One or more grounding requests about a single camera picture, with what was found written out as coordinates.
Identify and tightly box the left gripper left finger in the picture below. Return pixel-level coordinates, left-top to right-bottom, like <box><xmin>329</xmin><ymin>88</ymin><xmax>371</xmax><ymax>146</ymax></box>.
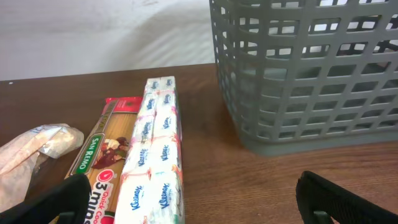
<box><xmin>1</xmin><ymin>174</ymin><xmax>91</xmax><ymax>224</ymax></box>

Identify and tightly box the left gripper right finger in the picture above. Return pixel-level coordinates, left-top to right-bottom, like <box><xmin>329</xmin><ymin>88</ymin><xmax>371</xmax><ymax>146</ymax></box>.
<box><xmin>295</xmin><ymin>170</ymin><xmax>397</xmax><ymax>224</ymax></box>

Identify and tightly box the San Remo spaghetti packet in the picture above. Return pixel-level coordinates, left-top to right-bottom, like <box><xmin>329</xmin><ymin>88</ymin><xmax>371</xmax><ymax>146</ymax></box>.
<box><xmin>67</xmin><ymin>96</ymin><xmax>142</xmax><ymax>224</ymax></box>

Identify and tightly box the beige paper pouch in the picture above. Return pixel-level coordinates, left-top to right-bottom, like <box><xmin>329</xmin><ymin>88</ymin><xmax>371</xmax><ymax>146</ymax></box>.
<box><xmin>1</xmin><ymin>124</ymin><xmax>84</xmax><ymax>212</ymax></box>

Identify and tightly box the Kleenex tissue multipack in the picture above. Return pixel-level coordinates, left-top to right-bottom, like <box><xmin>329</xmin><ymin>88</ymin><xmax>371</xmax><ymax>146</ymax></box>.
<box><xmin>114</xmin><ymin>76</ymin><xmax>185</xmax><ymax>224</ymax></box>

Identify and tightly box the grey plastic basket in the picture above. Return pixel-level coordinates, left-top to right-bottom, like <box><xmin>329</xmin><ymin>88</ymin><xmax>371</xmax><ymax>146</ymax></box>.
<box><xmin>209</xmin><ymin>0</ymin><xmax>397</xmax><ymax>156</ymax></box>

